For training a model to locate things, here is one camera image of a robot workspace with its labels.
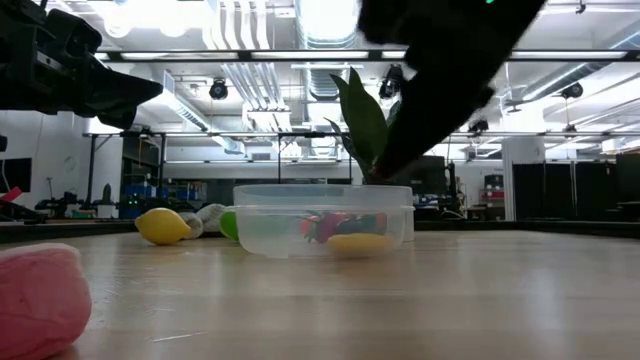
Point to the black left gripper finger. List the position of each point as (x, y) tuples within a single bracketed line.
[(127, 90), (120, 117)]

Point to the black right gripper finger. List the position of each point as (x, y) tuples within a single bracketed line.
[(460, 120), (405, 140)]

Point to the long yellow toy vegetable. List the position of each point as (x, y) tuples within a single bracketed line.
[(360, 245)]

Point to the yellow toy lemon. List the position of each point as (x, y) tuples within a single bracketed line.
[(162, 226)]

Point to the clear plastic tupperware container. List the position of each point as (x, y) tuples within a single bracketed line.
[(280, 230)]

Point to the round green toy fruit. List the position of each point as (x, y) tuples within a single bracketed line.
[(230, 226)]

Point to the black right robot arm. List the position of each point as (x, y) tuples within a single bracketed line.
[(440, 20)]

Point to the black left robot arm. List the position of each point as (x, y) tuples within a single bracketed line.
[(15, 15)]

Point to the green snake plant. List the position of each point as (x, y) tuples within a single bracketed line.
[(365, 125)]

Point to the dark monitor behind plant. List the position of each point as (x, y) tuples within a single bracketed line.
[(430, 177)]

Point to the white room pillar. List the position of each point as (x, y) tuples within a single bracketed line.
[(522, 150)]

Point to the black room partition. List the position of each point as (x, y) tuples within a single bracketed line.
[(560, 190)]

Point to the red background tool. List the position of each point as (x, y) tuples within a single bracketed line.
[(11, 194)]

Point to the white crumpled cloth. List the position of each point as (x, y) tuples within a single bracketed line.
[(210, 215)]

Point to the pink knitted toy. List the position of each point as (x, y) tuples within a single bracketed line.
[(40, 300)]

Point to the black metal rack frame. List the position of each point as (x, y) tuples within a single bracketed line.
[(125, 165)]

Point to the black metal stand frame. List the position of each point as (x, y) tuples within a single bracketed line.
[(315, 135)]

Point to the black wall monitor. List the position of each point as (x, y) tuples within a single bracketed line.
[(15, 175)]

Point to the black overhead frame beam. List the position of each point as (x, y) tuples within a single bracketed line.
[(250, 55)]

